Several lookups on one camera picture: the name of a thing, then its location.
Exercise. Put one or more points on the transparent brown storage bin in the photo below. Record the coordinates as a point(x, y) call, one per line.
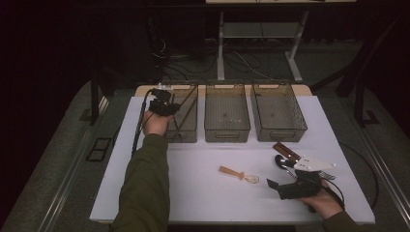
point(226, 112)
point(277, 112)
point(190, 129)

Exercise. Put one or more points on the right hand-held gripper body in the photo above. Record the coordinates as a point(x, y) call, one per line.
point(303, 188)

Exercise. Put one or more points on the person's left hand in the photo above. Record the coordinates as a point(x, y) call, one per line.
point(154, 124)

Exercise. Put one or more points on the aluminium rail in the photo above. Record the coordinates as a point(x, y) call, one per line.
point(69, 180)
point(389, 180)

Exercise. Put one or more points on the white table mat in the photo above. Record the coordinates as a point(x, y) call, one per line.
point(206, 203)

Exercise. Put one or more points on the person's right hand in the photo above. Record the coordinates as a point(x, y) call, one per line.
point(324, 203)

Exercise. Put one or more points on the white metal desk frame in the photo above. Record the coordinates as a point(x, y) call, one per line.
point(220, 48)

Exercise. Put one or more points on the metal spoon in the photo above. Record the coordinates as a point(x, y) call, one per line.
point(281, 162)

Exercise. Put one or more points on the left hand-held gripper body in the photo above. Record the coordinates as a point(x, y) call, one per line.
point(161, 104)

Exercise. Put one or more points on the black metal stand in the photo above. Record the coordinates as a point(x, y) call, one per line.
point(94, 96)
point(359, 103)

